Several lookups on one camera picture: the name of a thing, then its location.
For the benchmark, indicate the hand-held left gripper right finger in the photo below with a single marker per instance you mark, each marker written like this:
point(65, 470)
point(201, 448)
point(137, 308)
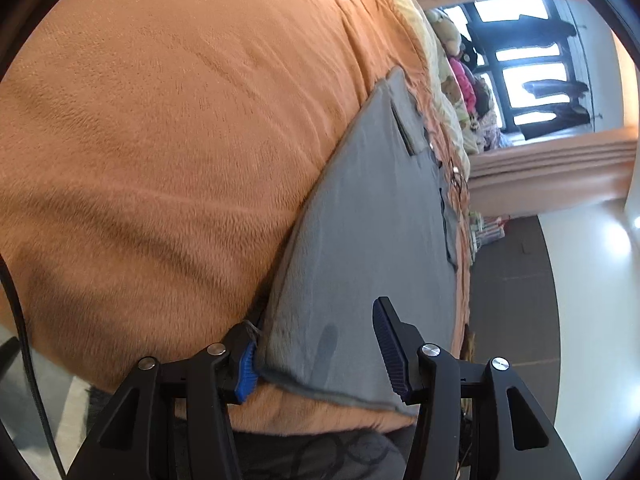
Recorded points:
point(392, 355)

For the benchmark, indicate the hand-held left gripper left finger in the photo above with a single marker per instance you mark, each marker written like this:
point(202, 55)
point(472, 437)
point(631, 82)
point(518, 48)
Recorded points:
point(245, 365)

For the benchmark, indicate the grey t-shirt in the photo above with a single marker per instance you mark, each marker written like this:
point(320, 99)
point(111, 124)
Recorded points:
point(360, 240)

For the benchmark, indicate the person's patterned grey pants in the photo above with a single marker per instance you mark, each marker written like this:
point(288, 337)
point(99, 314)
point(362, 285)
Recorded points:
point(310, 455)

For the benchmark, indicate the striped paper bag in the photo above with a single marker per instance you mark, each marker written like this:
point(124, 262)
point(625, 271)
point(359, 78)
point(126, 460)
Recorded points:
point(492, 227)

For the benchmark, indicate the orange blanket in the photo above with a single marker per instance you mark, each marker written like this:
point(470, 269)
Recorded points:
point(150, 135)

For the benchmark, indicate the pink cloth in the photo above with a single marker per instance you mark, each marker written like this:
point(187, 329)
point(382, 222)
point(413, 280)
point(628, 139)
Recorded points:
point(462, 80)

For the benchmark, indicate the dark hanging trousers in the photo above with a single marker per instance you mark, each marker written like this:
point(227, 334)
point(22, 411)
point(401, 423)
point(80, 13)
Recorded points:
point(555, 87)

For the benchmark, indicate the black framed window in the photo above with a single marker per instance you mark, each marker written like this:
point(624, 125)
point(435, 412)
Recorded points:
point(492, 57)

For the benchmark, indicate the cream duvet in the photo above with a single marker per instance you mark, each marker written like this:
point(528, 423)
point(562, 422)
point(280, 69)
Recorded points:
point(425, 35)

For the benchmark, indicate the black hanging coat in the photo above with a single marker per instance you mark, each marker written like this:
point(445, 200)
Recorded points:
point(547, 22)

